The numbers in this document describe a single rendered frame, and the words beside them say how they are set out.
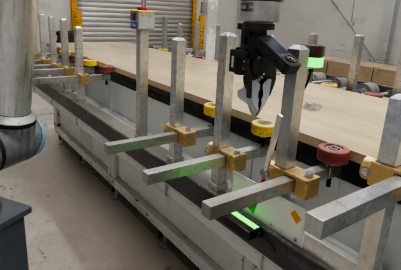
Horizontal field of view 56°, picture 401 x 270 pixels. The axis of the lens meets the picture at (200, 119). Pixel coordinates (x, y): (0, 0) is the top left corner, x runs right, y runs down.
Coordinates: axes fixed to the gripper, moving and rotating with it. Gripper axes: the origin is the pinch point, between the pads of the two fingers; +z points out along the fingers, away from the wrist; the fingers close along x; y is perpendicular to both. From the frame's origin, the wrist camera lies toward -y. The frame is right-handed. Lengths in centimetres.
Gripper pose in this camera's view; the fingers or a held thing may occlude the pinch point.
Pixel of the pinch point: (257, 111)
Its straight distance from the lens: 88.7
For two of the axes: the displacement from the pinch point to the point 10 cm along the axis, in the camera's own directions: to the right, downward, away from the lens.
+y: -5.9, -2.5, 7.7
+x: -8.1, 1.3, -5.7
